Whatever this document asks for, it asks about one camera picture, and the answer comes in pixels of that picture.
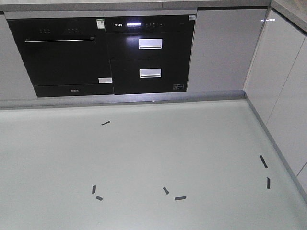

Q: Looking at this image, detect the black drawer sterilizer cabinet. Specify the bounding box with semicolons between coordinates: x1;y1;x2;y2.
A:
105;14;195;94

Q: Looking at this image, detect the white side cabinet panel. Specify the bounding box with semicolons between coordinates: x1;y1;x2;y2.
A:
244;10;307;196

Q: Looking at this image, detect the black built-in dishwasher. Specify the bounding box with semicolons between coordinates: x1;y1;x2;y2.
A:
8;17;114;97

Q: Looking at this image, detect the grey cabinet door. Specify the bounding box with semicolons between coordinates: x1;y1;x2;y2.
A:
187;9;267;92

